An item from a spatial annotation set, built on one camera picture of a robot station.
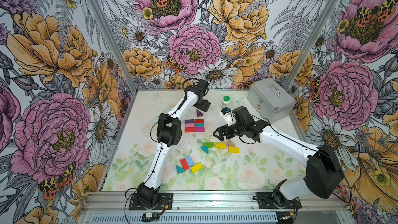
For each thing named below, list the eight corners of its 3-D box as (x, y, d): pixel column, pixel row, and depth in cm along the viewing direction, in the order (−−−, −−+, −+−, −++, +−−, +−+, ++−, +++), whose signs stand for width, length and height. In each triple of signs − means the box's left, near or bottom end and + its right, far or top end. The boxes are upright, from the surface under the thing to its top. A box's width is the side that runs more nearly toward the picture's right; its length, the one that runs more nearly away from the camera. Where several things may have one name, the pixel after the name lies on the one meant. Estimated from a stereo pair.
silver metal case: (268, 127, 103) (277, 111, 90) (245, 99, 119) (250, 82, 106) (287, 118, 108) (298, 102, 95) (262, 93, 123) (269, 76, 110)
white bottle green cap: (221, 109, 112) (222, 100, 105) (221, 104, 115) (222, 95, 108) (228, 109, 112) (230, 100, 105) (228, 104, 115) (229, 95, 108)
